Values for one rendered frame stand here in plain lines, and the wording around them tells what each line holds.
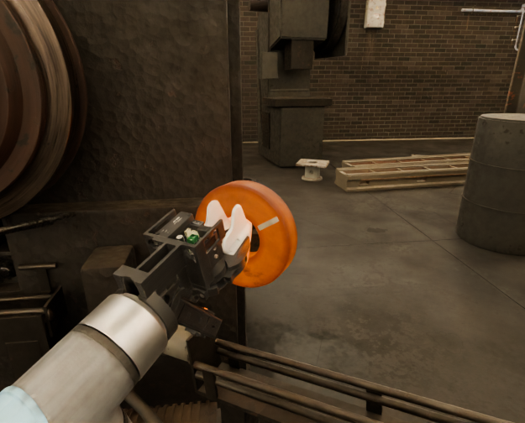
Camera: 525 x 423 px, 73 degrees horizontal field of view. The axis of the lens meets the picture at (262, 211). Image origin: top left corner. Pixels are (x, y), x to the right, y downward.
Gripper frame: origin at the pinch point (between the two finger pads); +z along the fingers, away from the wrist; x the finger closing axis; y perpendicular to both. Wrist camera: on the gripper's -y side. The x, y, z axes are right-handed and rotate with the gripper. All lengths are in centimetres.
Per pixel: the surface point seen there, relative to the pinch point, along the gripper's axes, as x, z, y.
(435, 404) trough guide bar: -28.1, -3.6, -21.0
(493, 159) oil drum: -50, 219, -88
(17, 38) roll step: 31.2, -1.5, 25.6
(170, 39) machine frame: 25.5, 22.9, 20.9
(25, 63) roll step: 30.8, -2.1, 22.4
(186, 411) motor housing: 11.3, -12.8, -37.4
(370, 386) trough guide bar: -19.7, -3.9, -21.9
